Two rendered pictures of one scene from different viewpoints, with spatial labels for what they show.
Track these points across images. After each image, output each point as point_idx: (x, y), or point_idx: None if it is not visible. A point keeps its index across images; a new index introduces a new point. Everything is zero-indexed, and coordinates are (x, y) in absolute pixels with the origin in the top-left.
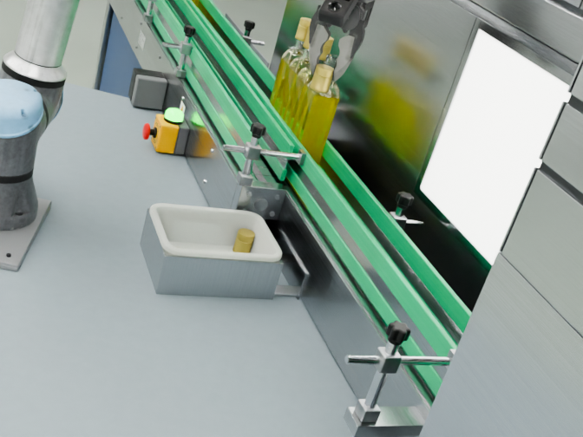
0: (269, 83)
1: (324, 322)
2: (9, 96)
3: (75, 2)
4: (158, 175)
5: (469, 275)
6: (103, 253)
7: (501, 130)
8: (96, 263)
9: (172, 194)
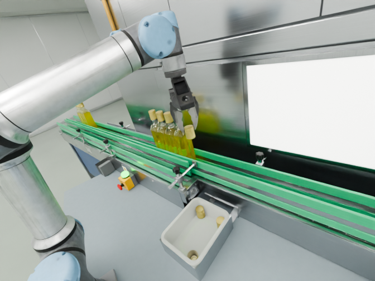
0: (146, 138)
1: (267, 226)
2: (49, 277)
3: (46, 192)
4: (138, 201)
5: (303, 165)
6: (158, 277)
7: (298, 102)
8: None
9: (150, 206)
